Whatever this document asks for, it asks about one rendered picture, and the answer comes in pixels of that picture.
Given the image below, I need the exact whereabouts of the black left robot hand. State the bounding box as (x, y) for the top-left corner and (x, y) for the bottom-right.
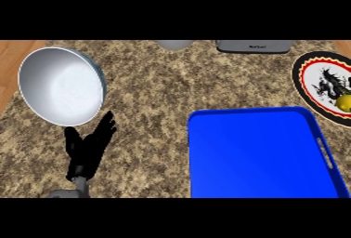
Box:
(63, 110), (118, 182)

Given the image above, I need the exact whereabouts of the blue tray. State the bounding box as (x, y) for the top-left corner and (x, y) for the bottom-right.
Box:
(186, 106), (351, 199)

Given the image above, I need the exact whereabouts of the black-rimmed dragon print plate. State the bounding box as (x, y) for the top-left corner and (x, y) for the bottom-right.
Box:
(290, 50), (351, 127)

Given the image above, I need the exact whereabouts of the yellow lemon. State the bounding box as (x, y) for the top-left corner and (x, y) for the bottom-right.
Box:
(334, 94), (351, 113)

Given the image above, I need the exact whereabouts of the white bowl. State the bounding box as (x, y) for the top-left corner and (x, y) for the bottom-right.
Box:
(16, 46), (107, 127)

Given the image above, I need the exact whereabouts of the grey rounded object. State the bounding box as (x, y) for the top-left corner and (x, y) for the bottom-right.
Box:
(155, 39), (194, 51)

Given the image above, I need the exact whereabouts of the dark grey appliance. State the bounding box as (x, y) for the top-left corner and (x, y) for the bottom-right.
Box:
(215, 39), (295, 55)

